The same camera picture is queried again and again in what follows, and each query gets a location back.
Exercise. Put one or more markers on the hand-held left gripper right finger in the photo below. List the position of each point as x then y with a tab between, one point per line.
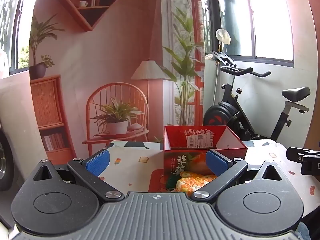
217	162

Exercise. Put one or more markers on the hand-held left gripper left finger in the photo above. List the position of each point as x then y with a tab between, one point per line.
98	161

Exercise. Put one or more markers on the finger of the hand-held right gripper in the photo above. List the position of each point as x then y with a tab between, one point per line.
296	153

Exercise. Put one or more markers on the orange floral cloth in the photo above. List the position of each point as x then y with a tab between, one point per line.
190	182

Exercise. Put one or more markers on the red strawberry print box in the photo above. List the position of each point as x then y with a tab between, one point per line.
180	163

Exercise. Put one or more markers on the green tassel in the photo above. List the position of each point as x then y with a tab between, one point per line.
172	181

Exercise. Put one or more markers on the printed cartoon tablecloth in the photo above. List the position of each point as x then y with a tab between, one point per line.
130	162

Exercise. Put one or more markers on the black exercise bike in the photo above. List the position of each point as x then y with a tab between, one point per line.
225	110

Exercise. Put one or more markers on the brown wooden board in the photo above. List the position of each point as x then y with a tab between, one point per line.
312	80

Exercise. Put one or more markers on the dark round object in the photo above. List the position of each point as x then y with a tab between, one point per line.
5	160

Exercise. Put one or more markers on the printed room scene backdrop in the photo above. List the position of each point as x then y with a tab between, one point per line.
100	55

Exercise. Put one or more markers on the metal stand with white cover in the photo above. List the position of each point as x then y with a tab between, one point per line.
223	36

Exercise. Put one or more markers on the black framed window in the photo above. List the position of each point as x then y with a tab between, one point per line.
270	17

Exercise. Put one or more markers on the window with patterned grille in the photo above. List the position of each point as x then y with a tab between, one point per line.
22	30

